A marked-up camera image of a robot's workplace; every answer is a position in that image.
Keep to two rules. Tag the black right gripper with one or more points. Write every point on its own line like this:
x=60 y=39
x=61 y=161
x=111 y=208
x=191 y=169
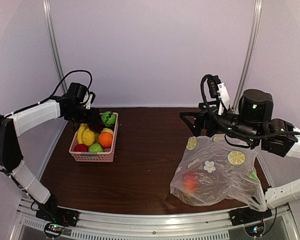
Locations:
x=210 y=114

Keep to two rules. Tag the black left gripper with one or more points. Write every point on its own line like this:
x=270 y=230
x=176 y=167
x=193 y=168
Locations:
x=92 y=118

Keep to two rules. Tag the yellow banana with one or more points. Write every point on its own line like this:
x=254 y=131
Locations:
x=80 y=132

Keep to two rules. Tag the clear plastic bag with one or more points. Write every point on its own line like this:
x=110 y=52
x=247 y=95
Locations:
x=223 y=171

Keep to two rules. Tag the red orange mango fruit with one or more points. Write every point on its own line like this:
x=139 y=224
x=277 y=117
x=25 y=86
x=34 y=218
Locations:
x=190 y=182

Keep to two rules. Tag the dark red fruit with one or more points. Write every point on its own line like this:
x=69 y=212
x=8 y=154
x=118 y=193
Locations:
x=97 y=128

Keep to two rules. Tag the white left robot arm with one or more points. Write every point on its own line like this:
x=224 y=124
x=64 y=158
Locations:
x=12 y=126

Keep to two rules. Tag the red bumpy fruit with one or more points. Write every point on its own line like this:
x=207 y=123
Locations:
x=81 y=148

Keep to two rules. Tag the green bumpy fruit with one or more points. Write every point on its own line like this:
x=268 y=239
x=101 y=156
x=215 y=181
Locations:
x=96 y=137
x=95 y=148

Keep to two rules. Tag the pale yellow bumpy fruit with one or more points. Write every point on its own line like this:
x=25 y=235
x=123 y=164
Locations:
x=107 y=130

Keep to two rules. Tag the green bumpy fruit front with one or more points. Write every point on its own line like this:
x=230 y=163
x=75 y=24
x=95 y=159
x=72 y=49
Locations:
x=95 y=148

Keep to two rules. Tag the pink perforated plastic basket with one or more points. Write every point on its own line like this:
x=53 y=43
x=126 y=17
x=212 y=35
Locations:
x=107 y=156

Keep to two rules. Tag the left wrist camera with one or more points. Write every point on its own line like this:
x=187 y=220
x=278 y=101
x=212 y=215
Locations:
x=88 y=99

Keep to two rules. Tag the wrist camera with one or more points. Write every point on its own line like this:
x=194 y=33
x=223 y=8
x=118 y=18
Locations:
x=218 y=90
x=88 y=99

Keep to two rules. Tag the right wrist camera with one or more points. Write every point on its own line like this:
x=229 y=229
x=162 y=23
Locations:
x=218 y=90

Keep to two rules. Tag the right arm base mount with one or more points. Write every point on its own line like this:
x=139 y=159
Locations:
x=250 y=217

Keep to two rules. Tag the aluminium corner post left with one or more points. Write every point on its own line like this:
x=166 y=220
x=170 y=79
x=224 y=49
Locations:
x=53 y=44

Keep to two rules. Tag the aluminium corner post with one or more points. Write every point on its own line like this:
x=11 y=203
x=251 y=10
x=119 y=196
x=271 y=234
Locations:
x=53 y=44
x=252 y=41

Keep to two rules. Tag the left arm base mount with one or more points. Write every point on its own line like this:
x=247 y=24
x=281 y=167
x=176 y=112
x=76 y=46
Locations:
x=57 y=224

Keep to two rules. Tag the aluminium corner post right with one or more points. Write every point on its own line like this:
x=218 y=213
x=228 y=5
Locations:
x=252 y=41

